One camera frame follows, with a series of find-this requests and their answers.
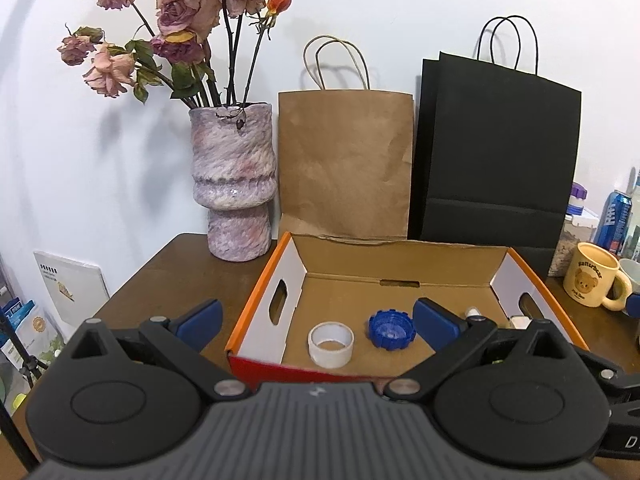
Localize white booklet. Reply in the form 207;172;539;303
33;251;111;331

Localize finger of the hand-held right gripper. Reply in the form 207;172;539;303
570;345;640;398

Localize white packet yellow circle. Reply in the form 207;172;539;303
10;312;66;361

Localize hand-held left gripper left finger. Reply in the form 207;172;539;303
70;299;251;402

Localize yellow bear mug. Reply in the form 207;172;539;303
563;241;633;311

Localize blue bottle cap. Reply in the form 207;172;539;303
368;309;416;351

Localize blue drink can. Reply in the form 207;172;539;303
595;190;632;256

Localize purple lid jar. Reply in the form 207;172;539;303
567;182;587;216

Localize blue packet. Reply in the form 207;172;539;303
0;299;38;331

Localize black light stand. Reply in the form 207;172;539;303
0;305;56;476

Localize clear seed container white lid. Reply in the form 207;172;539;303
548;212;600;277

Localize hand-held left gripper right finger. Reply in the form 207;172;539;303
384;297;568;403

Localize black paper bag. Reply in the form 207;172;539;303
407;15;583;278

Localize red cardboard box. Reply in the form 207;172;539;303
225;231;590;386

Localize brown paper bag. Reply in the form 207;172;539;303
277;36;416;241

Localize white tape roll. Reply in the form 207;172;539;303
307;321;356;368

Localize clear soda bottle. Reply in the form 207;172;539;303
625;167;640;261

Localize dried rose bouquet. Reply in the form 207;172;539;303
56;0;292;110

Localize mottled pink vase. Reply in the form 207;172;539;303
189;102;277;262

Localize white bowl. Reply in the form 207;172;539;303
619;258;640;317

